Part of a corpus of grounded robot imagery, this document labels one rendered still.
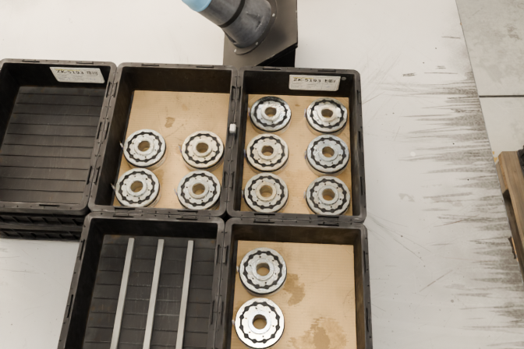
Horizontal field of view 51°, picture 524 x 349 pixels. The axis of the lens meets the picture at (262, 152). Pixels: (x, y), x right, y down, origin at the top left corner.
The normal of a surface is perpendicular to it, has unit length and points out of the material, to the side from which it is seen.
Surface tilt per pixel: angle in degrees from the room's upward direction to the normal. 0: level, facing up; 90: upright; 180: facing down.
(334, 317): 0
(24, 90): 0
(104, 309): 0
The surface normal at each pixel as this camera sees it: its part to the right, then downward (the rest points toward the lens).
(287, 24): -0.69, -0.35
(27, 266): -0.01, -0.47
